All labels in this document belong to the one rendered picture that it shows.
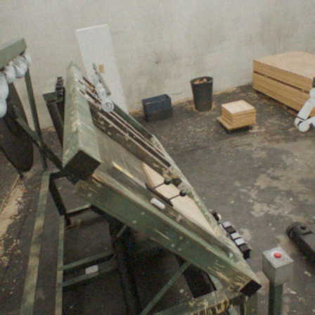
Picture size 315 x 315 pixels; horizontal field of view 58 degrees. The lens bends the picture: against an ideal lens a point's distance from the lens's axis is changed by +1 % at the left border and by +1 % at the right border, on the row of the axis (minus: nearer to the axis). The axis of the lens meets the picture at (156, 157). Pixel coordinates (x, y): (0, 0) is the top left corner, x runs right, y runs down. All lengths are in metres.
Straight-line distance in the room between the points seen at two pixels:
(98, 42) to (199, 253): 4.59
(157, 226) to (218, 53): 6.49
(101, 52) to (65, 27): 1.61
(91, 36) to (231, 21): 3.46
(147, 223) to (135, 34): 6.00
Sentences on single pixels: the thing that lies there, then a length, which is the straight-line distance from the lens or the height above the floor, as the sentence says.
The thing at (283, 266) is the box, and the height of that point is 0.91.
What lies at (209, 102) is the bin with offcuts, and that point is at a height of 0.18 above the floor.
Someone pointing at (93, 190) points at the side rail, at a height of 1.73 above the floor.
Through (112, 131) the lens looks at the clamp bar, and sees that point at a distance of 1.95.
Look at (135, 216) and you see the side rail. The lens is 1.20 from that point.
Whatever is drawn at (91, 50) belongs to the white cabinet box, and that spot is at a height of 1.70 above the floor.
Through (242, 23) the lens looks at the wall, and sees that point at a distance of 7.63.
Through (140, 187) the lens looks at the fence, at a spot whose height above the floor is 1.52.
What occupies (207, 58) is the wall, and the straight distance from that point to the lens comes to 7.39.
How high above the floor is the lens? 2.31
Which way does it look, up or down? 29 degrees down
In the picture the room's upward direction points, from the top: 11 degrees counter-clockwise
